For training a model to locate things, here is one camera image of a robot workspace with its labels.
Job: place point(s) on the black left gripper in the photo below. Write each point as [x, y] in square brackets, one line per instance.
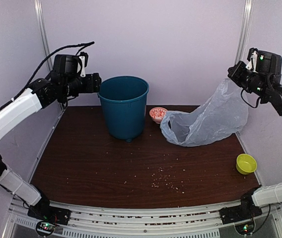
[94, 85]

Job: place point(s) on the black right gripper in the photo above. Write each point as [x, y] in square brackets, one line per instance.
[234, 72]

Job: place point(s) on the teal plastic trash bin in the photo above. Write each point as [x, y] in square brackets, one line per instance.
[123, 102]

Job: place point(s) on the translucent grey plastic bag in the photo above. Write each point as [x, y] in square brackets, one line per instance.
[222, 115]

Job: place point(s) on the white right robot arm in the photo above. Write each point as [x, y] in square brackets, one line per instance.
[262, 135]

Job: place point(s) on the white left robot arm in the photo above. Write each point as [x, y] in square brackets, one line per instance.
[38, 95]

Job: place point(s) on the orange patterned ceramic bowl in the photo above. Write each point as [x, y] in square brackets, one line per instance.
[157, 114]

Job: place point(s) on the yellow plastic bowl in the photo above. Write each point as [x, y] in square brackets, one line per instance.
[245, 164]

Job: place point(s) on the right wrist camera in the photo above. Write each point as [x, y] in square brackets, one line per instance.
[264, 62]

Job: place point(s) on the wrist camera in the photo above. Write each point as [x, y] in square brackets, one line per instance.
[264, 62]
[69, 65]

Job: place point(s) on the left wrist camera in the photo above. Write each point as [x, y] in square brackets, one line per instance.
[69, 65]

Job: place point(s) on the right aluminium corner post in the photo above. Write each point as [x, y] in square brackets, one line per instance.
[245, 30]

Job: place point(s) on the aluminium corner post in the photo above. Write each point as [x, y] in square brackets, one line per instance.
[41, 23]
[245, 30]

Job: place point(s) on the left aluminium corner post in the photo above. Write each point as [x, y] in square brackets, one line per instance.
[41, 23]

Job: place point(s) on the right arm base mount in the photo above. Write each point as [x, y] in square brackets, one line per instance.
[243, 215]

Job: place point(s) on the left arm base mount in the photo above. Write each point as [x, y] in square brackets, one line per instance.
[49, 217]

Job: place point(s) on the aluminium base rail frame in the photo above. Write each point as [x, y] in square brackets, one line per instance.
[181, 222]

